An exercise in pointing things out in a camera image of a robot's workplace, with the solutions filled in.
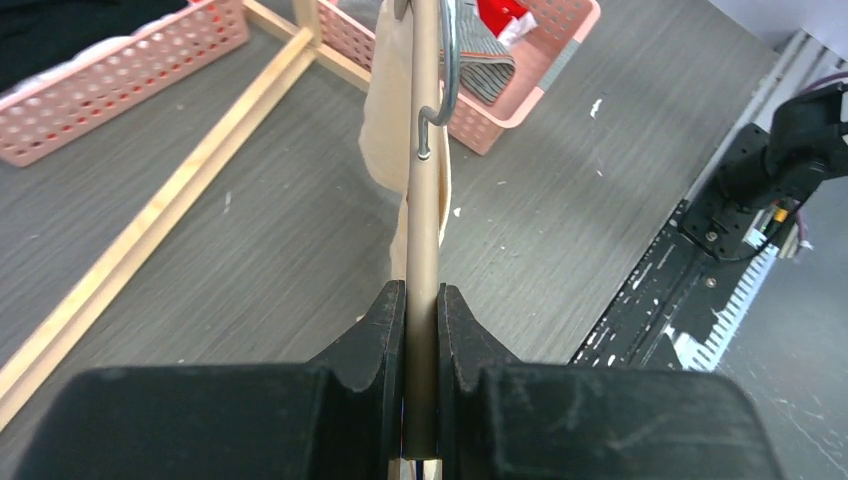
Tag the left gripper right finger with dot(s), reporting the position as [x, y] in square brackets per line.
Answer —
[503, 418]

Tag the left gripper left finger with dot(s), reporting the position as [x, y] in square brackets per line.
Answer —
[336, 416]

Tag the wooden hanger of beige underwear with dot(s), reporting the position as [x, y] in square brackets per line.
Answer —
[434, 83]

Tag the beige underwear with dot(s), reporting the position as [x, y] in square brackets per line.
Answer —
[384, 138]

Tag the grey striped underwear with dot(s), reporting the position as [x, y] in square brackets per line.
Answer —
[486, 66]

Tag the red underwear white trim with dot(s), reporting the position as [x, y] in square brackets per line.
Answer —
[509, 21]

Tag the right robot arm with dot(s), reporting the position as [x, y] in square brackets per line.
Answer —
[807, 145]

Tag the empty pink basket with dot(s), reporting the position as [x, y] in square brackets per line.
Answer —
[540, 57]

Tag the pink basket with black clothes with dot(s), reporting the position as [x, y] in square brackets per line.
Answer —
[109, 78]

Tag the black clothes in basket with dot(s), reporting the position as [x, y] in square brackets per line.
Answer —
[38, 35]

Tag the white slotted cable duct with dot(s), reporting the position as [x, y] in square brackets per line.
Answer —
[706, 321]

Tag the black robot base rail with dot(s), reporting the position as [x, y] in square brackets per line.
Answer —
[702, 235]

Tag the wooden clothes rack frame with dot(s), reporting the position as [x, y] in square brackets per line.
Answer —
[320, 34]

